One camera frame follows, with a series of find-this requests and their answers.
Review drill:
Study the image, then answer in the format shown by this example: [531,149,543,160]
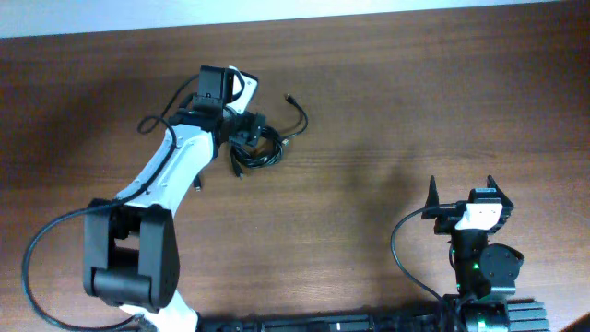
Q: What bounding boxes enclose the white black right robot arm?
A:
[421,176,524,331]

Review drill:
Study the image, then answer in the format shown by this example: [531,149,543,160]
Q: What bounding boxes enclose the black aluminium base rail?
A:
[197,301,549,332]

